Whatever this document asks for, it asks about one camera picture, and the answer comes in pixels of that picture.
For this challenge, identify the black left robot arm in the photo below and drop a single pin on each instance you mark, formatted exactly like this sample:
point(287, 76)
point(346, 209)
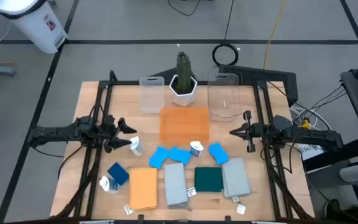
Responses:
point(57, 132)

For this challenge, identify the white trash bin black rim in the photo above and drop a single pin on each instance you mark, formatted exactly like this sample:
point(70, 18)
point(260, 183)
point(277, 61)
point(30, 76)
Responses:
point(36, 25)

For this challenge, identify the white paper tag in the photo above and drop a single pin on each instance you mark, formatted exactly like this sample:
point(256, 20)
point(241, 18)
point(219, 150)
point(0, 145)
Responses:
point(241, 209)
point(191, 192)
point(128, 209)

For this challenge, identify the light blue sponge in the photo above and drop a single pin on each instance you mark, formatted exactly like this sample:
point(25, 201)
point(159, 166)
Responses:
point(158, 158)
point(218, 153)
point(180, 155)

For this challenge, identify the black perforated panel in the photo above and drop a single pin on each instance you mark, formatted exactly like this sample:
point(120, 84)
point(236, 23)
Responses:
point(259, 74)

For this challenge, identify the dark blue sponge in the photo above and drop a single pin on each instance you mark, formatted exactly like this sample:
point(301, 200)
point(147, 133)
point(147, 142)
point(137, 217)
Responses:
point(118, 173)

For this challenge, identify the yellow connector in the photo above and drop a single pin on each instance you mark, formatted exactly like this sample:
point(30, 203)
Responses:
point(305, 124)

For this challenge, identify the grey cylinder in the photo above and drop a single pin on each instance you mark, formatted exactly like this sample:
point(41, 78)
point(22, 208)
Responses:
point(353, 173)

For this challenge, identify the dark green cloth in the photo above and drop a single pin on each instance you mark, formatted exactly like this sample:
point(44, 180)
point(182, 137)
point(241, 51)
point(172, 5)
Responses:
point(208, 179)

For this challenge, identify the green cactus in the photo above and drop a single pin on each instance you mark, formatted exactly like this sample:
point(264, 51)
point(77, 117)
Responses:
point(184, 71)

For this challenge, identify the white plastic restorer bottle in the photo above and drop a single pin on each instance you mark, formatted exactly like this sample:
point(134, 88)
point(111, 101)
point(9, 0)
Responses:
point(137, 147)
point(106, 183)
point(196, 150)

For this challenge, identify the large clear plastic bin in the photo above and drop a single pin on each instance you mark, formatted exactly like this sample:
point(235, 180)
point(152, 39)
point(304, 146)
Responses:
point(225, 102)

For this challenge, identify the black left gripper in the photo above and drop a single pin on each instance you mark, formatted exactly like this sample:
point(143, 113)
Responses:
point(109, 130)

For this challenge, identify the grey waffle cloth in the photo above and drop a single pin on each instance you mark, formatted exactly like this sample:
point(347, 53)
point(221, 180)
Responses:
point(176, 183)
point(236, 177)

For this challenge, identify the small clear plastic bin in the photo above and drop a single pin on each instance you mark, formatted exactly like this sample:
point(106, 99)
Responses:
point(152, 99)

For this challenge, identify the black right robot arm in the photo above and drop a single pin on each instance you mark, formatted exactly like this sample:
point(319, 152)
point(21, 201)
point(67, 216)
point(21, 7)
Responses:
point(315, 137)

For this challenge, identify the black aluminium table frame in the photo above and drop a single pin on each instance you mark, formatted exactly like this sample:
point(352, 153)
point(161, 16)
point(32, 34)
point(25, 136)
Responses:
point(123, 83)

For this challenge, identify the orange translucent tray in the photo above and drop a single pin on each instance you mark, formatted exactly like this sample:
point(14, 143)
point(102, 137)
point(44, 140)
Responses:
point(183, 126)

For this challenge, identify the white hexagonal plant pot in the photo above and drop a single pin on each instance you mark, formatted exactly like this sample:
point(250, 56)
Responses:
point(183, 99)

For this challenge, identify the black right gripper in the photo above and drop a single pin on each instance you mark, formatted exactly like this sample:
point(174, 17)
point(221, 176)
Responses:
point(259, 131)

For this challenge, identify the white paper sign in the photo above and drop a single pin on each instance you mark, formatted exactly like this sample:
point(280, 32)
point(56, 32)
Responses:
point(311, 152)

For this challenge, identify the orange cloth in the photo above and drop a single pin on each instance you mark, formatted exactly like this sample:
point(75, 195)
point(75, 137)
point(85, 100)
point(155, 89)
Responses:
point(143, 188)

